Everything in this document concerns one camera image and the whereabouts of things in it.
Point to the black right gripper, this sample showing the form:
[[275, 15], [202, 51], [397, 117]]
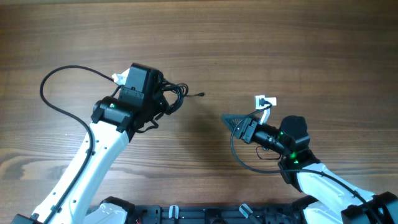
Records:
[[246, 129]]

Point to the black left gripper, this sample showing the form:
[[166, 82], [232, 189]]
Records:
[[160, 101]]

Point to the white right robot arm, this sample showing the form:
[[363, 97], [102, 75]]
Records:
[[336, 200]]

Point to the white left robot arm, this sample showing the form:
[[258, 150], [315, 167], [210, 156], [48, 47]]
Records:
[[113, 125]]

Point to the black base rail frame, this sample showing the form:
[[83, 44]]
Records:
[[267, 214]]

